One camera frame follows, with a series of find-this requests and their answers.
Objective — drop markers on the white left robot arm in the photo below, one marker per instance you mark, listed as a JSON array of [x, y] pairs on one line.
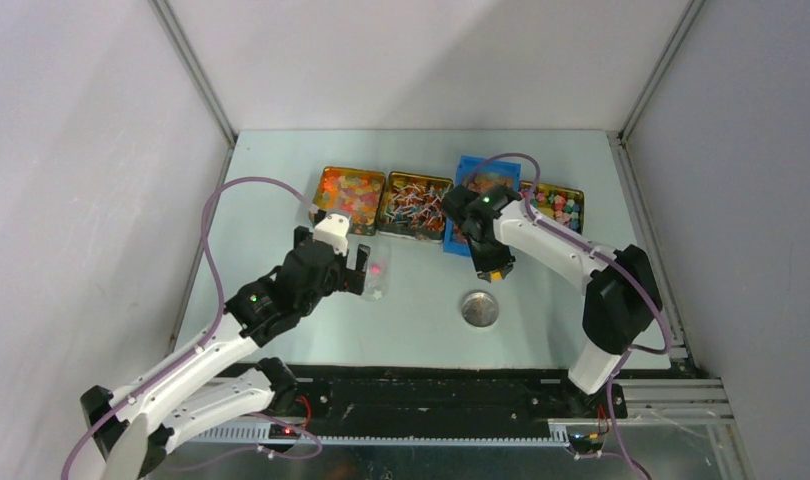
[[135, 427]]

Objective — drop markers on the silver metal jar lid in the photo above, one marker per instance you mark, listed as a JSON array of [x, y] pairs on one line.
[[479, 309]]

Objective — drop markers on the clear plastic jar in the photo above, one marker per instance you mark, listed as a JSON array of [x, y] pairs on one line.
[[377, 277]]

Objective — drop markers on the tin of lollipops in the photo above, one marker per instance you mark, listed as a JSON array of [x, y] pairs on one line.
[[410, 207]]

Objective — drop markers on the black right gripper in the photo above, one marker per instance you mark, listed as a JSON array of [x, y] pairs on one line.
[[503, 263]]

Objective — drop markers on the tin of colourful cube candies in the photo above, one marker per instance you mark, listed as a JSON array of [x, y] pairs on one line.
[[564, 205]]

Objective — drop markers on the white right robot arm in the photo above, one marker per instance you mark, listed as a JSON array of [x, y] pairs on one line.
[[621, 296]]

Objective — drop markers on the tin of gummy candies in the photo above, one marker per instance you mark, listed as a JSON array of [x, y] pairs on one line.
[[356, 192]]

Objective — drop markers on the blue bin of candies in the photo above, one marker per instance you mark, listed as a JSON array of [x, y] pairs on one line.
[[478, 179]]

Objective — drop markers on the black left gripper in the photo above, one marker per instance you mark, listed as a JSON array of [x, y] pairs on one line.
[[351, 279]]

